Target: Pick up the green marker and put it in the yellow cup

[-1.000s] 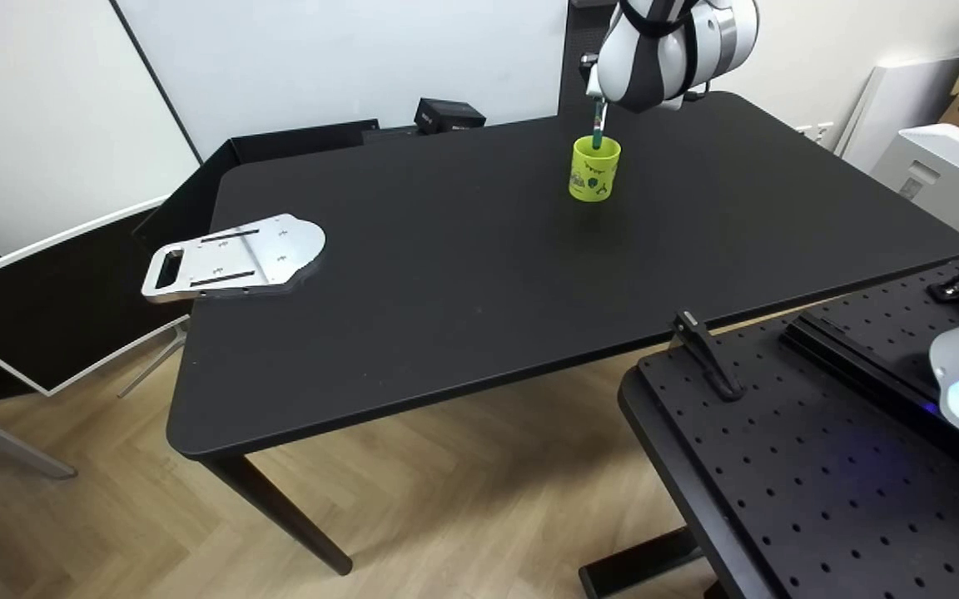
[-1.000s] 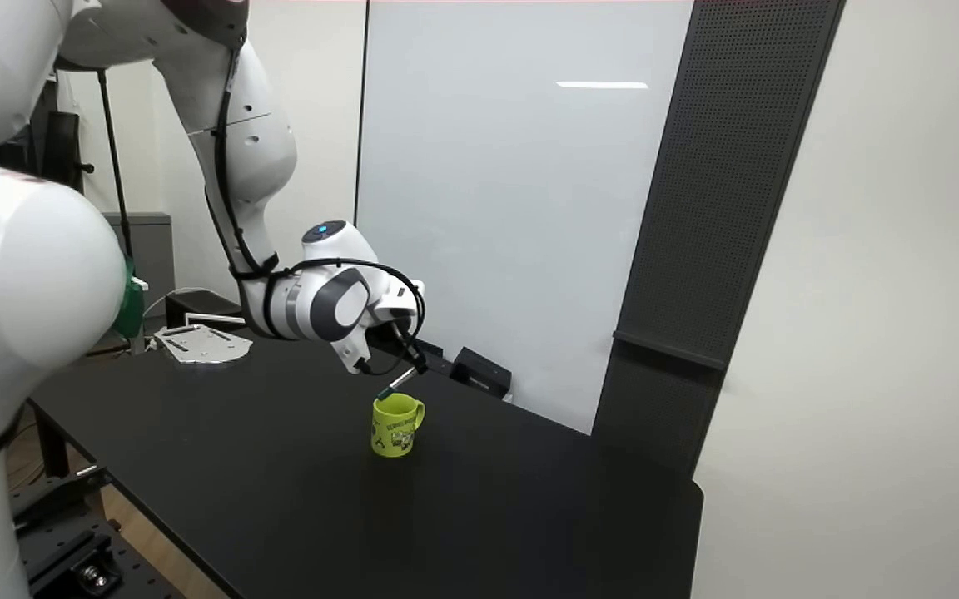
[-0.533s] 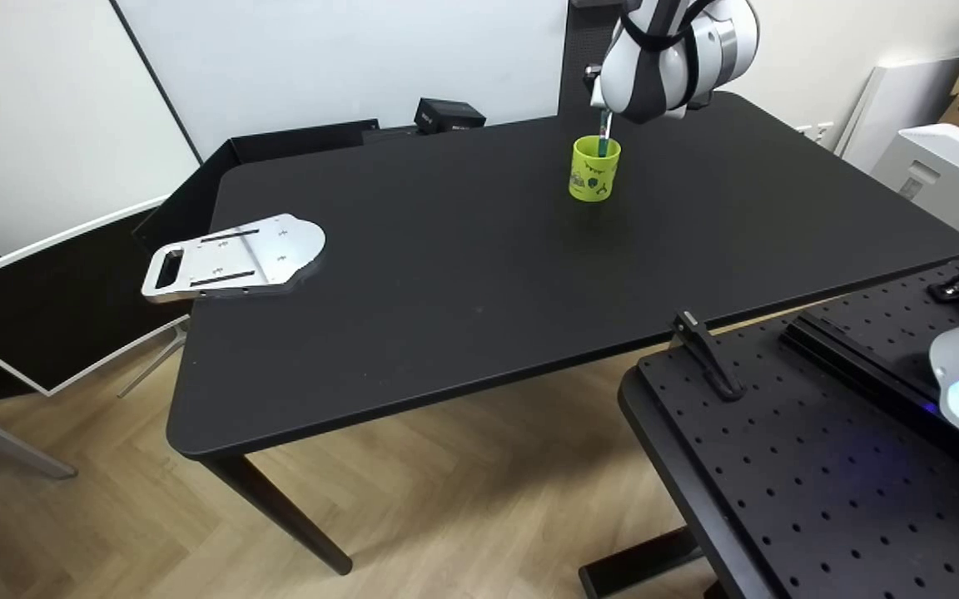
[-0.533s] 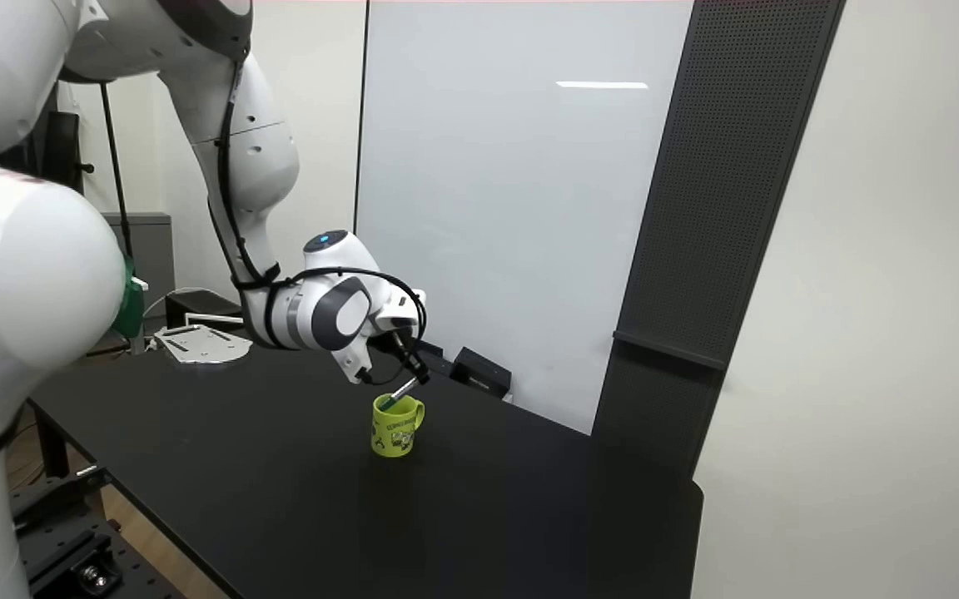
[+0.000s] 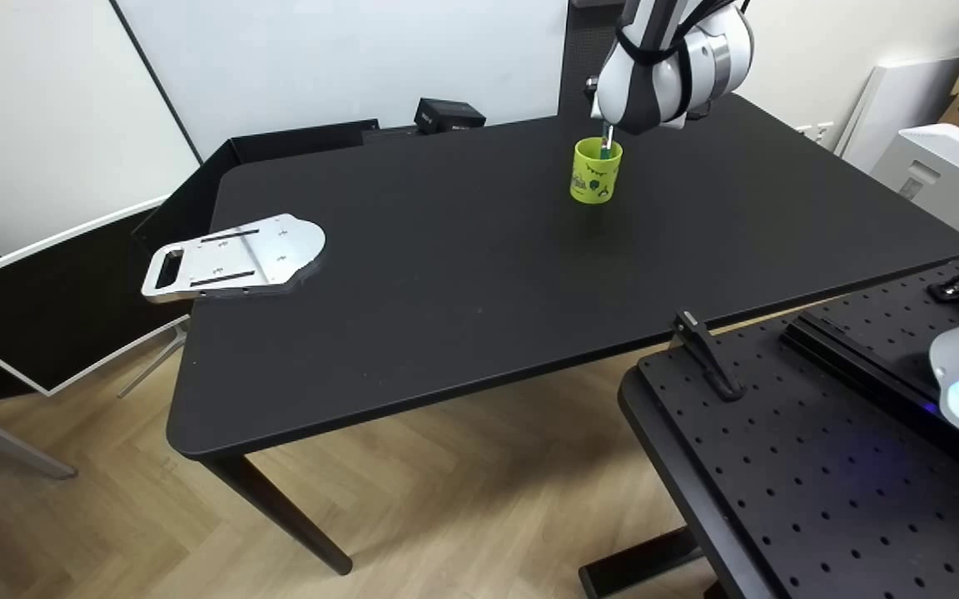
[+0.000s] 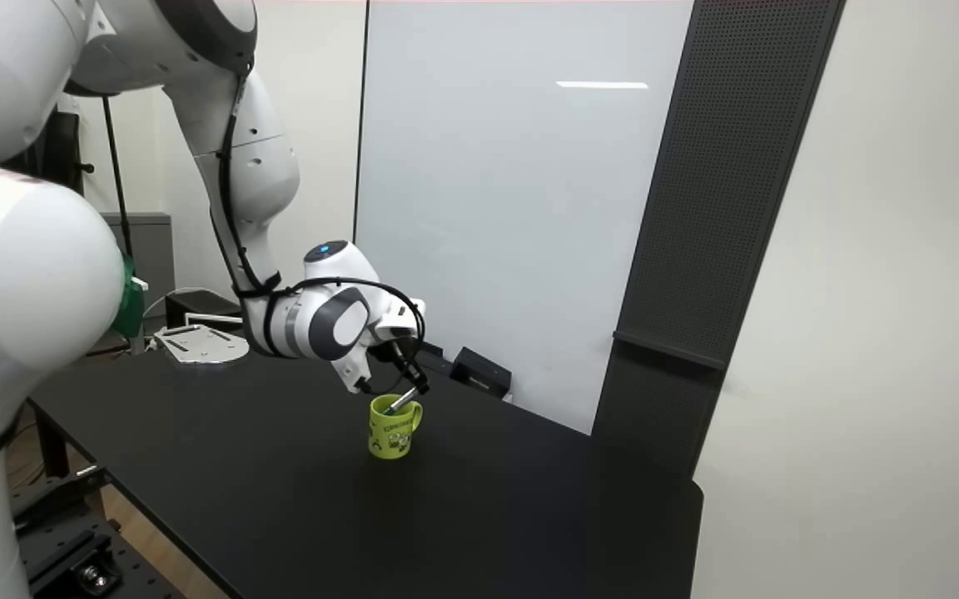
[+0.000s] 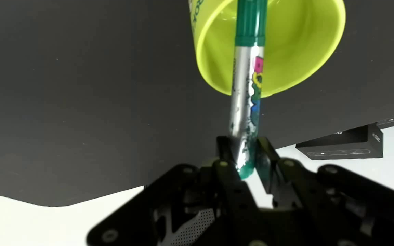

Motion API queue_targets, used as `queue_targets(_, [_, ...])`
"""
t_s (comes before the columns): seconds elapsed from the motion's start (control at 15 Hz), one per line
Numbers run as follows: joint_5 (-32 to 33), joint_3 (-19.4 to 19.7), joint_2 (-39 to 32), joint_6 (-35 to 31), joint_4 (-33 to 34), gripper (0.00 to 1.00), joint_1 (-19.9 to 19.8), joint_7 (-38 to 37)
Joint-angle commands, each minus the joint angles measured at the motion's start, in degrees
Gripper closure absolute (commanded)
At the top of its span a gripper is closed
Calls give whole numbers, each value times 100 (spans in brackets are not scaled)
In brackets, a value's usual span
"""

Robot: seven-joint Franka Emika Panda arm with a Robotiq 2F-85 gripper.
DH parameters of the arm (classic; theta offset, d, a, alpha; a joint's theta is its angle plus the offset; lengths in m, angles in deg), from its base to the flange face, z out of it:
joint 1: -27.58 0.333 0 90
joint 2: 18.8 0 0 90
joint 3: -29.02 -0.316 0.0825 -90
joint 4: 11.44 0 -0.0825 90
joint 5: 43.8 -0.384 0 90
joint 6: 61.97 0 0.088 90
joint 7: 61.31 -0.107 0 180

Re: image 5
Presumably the white leaning board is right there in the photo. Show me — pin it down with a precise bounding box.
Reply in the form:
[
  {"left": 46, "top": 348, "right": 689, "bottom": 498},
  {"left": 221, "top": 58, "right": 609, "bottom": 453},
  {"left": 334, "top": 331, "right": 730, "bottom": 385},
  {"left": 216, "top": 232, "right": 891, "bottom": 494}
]
[{"left": 834, "top": 58, "right": 959, "bottom": 171}]

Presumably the small black box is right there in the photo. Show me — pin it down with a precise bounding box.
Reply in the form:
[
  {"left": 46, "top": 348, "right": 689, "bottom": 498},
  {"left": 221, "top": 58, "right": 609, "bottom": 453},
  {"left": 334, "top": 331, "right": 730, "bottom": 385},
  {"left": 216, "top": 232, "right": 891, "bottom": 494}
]
[{"left": 411, "top": 97, "right": 485, "bottom": 132}]

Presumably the green marker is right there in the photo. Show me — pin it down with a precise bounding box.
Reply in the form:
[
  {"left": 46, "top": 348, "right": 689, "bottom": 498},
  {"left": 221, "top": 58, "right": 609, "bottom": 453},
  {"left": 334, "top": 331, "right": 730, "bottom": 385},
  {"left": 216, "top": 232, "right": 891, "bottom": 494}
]
[{"left": 603, "top": 126, "right": 615, "bottom": 152}]

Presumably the black clamp on cart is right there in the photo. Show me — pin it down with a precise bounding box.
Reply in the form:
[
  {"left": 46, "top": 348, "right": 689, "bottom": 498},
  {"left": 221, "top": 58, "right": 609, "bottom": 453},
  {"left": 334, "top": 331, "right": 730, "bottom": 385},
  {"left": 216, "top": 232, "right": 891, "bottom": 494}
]
[{"left": 673, "top": 309, "right": 743, "bottom": 403}]

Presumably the whiteboard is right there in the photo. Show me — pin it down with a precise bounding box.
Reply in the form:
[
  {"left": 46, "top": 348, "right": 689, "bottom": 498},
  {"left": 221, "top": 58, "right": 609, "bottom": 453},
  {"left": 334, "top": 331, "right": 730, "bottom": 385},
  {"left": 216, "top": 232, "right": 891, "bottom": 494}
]
[{"left": 109, "top": 0, "right": 570, "bottom": 158}]

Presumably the black table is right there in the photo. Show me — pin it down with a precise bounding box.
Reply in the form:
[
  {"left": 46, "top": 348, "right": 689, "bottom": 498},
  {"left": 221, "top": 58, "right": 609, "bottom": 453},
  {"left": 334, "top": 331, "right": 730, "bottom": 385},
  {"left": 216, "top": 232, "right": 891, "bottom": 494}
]
[{"left": 167, "top": 97, "right": 959, "bottom": 571}]

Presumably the white box device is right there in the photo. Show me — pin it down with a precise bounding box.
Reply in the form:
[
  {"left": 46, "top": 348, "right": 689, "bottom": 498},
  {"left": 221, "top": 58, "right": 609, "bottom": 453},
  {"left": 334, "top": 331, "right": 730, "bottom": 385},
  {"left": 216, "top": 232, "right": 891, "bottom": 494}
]
[{"left": 871, "top": 124, "right": 959, "bottom": 232}]

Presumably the yellow-green cup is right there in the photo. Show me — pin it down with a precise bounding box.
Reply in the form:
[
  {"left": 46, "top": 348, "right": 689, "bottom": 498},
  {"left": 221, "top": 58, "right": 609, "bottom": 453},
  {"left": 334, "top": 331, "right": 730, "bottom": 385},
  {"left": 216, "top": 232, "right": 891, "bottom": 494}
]
[{"left": 570, "top": 137, "right": 622, "bottom": 208}]

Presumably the black vertical pillar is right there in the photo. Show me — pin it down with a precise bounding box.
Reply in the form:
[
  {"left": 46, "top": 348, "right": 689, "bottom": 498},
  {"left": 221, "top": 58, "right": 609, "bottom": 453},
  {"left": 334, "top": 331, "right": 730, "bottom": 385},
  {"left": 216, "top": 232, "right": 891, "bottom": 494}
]
[{"left": 559, "top": 0, "right": 625, "bottom": 121}]

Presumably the black perforated breadboard cart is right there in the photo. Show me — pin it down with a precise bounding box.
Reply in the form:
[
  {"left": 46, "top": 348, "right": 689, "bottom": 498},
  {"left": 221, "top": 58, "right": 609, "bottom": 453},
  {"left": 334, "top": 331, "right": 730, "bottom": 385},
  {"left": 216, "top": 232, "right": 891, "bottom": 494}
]
[{"left": 578, "top": 261, "right": 959, "bottom": 599}]

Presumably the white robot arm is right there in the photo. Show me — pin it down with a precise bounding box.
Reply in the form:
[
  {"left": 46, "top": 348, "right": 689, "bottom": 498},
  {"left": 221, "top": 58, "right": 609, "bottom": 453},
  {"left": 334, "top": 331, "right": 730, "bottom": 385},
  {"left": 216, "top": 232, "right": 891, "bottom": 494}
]
[{"left": 592, "top": 0, "right": 754, "bottom": 132}]

